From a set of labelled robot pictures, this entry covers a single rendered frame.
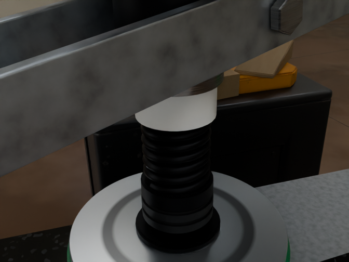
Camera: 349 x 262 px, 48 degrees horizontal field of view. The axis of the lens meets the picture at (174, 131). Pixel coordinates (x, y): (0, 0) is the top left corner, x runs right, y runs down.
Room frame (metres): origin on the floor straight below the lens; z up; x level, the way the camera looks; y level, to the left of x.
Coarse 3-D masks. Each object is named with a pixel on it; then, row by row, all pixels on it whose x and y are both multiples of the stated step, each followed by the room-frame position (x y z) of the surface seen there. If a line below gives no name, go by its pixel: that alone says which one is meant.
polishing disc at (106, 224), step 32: (128, 192) 0.37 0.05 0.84; (224, 192) 0.36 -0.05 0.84; (256, 192) 0.36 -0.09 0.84; (96, 224) 0.31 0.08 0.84; (128, 224) 0.31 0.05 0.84; (224, 224) 0.31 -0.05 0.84; (256, 224) 0.31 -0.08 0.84; (96, 256) 0.27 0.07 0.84; (128, 256) 0.27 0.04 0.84; (160, 256) 0.27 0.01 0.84; (192, 256) 0.27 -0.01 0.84; (224, 256) 0.27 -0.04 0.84; (256, 256) 0.26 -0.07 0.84
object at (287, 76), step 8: (288, 64) 1.01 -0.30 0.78; (280, 72) 0.94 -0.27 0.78; (288, 72) 0.94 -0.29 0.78; (296, 72) 0.97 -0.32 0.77; (240, 80) 0.90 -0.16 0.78; (248, 80) 0.91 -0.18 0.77; (256, 80) 0.91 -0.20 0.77; (264, 80) 0.92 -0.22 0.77; (272, 80) 0.93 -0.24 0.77; (280, 80) 0.93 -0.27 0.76; (288, 80) 0.94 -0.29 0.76; (240, 88) 0.90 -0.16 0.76; (248, 88) 0.91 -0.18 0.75; (256, 88) 0.91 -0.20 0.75; (264, 88) 0.92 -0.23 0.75; (272, 88) 0.93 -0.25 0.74
